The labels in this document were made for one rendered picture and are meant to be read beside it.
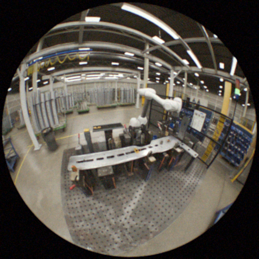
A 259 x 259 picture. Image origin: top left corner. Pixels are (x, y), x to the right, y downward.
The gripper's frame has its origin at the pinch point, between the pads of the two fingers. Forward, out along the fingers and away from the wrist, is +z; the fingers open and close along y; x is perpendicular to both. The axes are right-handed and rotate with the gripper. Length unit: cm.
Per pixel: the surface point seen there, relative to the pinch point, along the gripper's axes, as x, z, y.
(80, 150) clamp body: -104, 11, -12
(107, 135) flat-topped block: -72, 9, -30
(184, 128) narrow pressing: 26.4, -2.1, 3.3
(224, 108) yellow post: 58, -47, 48
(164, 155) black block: -22.2, 15.8, 17.6
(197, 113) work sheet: 54, -25, 7
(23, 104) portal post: -365, -62, -186
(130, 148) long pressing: -52, 15, -6
